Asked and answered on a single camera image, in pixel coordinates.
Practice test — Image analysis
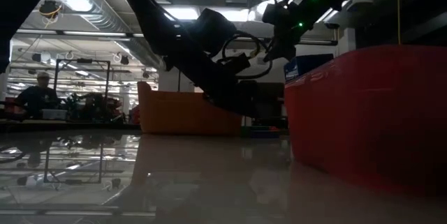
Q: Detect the tall black station frame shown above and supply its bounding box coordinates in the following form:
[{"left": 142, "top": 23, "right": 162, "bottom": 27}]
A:
[{"left": 52, "top": 58, "right": 111, "bottom": 120}]

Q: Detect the blue studded brick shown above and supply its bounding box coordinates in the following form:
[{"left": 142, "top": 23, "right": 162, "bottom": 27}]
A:
[{"left": 249, "top": 129, "right": 281, "bottom": 139}]

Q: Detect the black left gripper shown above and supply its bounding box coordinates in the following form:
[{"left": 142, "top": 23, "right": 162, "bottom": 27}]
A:
[{"left": 163, "top": 40, "right": 261, "bottom": 119}]

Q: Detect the orange plastic bin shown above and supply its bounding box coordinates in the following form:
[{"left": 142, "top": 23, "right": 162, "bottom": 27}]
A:
[{"left": 137, "top": 80, "right": 243, "bottom": 136}]

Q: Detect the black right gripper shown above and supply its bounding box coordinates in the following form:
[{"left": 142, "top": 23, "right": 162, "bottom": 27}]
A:
[{"left": 261, "top": 0, "right": 338, "bottom": 63}]

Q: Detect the yellow ceiling cable reel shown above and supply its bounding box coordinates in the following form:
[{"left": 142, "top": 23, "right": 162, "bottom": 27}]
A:
[{"left": 38, "top": 0, "right": 64, "bottom": 19}]

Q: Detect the dark background robot station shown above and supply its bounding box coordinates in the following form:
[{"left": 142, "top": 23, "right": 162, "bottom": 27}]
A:
[{"left": 0, "top": 91, "right": 140, "bottom": 126}]

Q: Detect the long silver spiral duct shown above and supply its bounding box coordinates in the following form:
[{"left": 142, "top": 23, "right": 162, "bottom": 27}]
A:
[{"left": 48, "top": 0, "right": 165, "bottom": 70}]

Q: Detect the green cube block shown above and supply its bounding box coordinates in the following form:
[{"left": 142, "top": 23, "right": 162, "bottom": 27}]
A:
[{"left": 240, "top": 126, "right": 270, "bottom": 137}]

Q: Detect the person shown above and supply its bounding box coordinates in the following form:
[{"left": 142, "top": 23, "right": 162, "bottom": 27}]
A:
[{"left": 14, "top": 71, "right": 61, "bottom": 119}]

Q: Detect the white storage box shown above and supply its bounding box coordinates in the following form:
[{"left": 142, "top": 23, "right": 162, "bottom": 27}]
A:
[{"left": 41, "top": 108, "right": 68, "bottom": 121}]

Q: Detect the silver horizontal frame bar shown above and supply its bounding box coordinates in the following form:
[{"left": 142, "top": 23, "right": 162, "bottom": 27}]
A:
[{"left": 13, "top": 28, "right": 339, "bottom": 46}]

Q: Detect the yellow hanging cable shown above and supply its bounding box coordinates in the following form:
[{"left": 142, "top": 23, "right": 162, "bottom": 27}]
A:
[{"left": 397, "top": 0, "right": 402, "bottom": 45}]

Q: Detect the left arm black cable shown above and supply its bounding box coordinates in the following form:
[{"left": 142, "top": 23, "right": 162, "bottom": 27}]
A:
[{"left": 221, "top": 30, "right": 274, "bottom": 80}]

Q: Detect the bright ceiling light panel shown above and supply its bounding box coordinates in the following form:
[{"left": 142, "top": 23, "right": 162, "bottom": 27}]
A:
[{"left": 163, "top": 6, "right": 251, "bottom": 22}]

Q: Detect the pink plastic tray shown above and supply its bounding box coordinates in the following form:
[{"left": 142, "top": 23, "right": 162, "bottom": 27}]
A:
[{"left": 284, "top": 44, "right": 447, "bottom": 192}]

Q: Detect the dark cabinet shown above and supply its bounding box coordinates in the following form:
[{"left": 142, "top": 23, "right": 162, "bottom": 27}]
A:
[{"left": 258, "top": 82, "right": 286, "bottom": 128}]

